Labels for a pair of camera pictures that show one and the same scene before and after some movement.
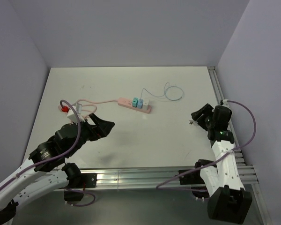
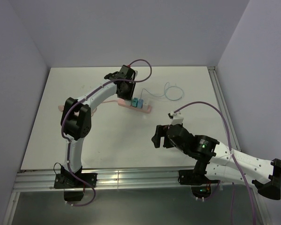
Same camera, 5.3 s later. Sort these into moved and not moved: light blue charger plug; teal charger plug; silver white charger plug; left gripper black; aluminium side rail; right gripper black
Moved: left gripper black; right gripper black
Not moved: light blue charger plug; aluminium side rail; silver white charger plug; teal charger plug
